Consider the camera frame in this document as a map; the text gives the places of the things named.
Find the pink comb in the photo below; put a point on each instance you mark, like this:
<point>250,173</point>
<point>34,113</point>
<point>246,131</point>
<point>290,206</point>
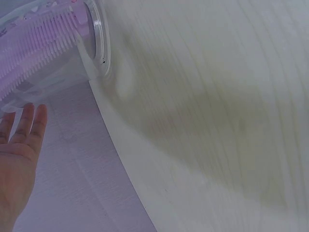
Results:
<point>41,46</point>

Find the person's left hand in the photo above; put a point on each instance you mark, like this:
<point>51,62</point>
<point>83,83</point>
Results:
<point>14,169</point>

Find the clear plastic cup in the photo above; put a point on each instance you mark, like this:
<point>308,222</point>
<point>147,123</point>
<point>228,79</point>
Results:
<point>102,41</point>

